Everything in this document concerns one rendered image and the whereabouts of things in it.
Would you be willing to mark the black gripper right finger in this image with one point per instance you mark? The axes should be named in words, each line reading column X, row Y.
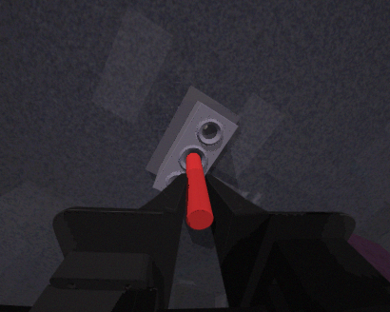
column 244, row 234

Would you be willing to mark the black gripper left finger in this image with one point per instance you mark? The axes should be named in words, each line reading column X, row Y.
column 153, row 229

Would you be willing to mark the red peg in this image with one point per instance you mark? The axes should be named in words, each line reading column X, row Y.
column 198, row 212

